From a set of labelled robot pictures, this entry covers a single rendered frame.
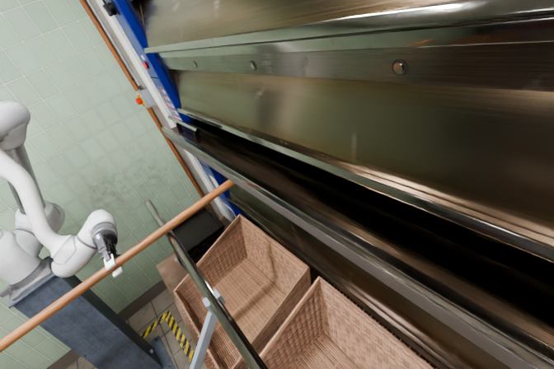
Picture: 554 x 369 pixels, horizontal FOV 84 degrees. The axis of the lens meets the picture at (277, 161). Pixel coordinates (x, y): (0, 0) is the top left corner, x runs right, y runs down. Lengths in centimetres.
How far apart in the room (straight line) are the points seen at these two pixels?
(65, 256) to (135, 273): 128
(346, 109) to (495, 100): 23
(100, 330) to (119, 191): 87
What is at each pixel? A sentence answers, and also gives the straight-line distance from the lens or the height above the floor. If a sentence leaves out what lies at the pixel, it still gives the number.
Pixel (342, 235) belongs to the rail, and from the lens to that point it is 51.
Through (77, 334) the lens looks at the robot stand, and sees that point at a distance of 209.
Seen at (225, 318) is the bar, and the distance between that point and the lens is 84.
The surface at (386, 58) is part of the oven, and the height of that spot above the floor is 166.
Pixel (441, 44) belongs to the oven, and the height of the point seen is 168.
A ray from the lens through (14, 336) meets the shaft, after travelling 130.
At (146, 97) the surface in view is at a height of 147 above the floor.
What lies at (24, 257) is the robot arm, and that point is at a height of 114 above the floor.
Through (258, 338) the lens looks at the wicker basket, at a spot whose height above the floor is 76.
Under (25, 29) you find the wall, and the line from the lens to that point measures 225.
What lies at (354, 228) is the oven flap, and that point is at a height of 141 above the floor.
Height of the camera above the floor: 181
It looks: 30 degrees down
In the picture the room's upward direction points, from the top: 23 degrees counter-clockwise
